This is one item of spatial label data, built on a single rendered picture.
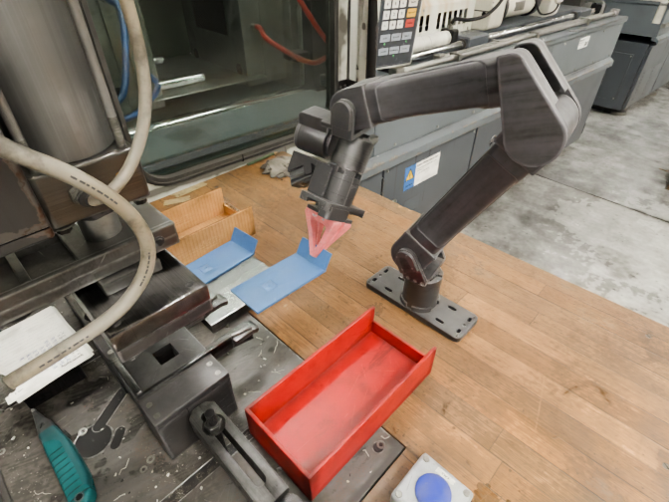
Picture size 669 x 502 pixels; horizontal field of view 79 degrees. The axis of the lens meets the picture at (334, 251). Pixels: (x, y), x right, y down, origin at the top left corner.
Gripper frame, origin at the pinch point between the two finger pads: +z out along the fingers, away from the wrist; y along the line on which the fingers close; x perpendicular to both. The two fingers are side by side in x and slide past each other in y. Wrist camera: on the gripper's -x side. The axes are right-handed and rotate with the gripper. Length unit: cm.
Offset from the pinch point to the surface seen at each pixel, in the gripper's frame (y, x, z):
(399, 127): -94, -54, -35
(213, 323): 10.5, -6.6, 16.4
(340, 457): 12.2, 23.9, 16.7
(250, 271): 0.3, -12.8, 9.9
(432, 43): -119, -71, -78
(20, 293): 40.4, 2.6, 4.6
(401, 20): -55, -43, -60
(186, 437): 21.6, 7.9, 23.2
